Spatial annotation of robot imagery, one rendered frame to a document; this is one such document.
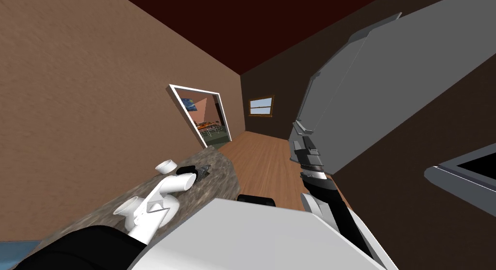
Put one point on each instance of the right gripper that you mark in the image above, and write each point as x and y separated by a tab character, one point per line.
306	153

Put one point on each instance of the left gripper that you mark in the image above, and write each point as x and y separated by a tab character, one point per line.
202	172

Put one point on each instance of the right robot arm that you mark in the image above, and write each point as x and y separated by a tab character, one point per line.
329	196

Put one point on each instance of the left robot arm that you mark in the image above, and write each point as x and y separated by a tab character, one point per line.
170	186

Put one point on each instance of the white bowl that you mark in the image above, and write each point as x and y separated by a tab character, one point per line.
166	166

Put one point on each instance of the dining table with chairs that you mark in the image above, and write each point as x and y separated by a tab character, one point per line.
209	128

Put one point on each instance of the wooden framed window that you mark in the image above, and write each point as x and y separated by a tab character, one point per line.
260	106

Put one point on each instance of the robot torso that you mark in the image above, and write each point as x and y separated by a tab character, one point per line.
248	239

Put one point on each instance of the grey fridge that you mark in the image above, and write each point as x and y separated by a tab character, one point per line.
387	87

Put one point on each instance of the grey appliance with dark opening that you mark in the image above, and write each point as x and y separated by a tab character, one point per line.
461	181

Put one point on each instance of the blue picture on wall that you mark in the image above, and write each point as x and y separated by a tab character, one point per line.
189	104

